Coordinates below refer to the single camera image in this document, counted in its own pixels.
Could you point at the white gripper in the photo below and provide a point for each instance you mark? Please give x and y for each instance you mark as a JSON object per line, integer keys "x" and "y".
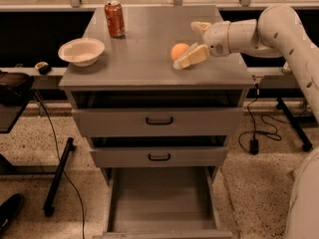
{"x": 216, "y": 37}

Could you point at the orange fruit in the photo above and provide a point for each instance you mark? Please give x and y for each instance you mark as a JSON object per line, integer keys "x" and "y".
{"x": 177, "y": 50}

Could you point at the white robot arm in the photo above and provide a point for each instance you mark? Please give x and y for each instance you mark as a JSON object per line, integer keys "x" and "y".
{"x": 278, "y": 32}

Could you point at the grey top drawer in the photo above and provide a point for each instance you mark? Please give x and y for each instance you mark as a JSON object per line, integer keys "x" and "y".
{"x": 157, "y": 113}

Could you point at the grey drawer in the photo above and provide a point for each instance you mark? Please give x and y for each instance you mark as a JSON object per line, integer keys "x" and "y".
{"x": 158, "y": 151}
{"x": 161, "y": 203}
{"x": 157, "y": 113}

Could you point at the grey drawer cabinet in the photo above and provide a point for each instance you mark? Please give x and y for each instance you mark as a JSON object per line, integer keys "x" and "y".
{"x": 140, "y": 61}

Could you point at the grey middle drawer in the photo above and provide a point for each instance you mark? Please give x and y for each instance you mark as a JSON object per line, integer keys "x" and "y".
{"x": 158, "y": 151}

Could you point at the grey bottom drawer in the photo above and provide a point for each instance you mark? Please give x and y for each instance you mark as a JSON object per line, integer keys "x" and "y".
{"x": 161, "y": 203}

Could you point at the red soda can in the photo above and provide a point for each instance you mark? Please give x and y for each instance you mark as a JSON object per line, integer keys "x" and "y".
{"x": 115, "y": 19}

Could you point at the clear plastic bottle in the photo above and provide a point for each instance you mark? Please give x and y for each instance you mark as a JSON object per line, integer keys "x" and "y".
{"x": 286, "y": 69}

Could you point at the white bowl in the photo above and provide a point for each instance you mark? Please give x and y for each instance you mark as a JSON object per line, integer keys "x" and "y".
{"x": 82, "y": 52}

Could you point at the black wheeled stand leg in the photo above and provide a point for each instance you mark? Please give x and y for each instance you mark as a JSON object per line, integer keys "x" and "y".
{"x": 306, "y": 143}

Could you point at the black yellow tape measure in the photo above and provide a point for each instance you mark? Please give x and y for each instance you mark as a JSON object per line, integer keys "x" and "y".
{"x": 43, "y": 68}

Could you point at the black bag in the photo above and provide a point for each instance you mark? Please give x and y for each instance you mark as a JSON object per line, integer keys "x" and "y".
{"x": 14, "y": 87}

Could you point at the black shoe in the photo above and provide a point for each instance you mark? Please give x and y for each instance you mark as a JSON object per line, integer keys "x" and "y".
{"x": 9, "y": 210}

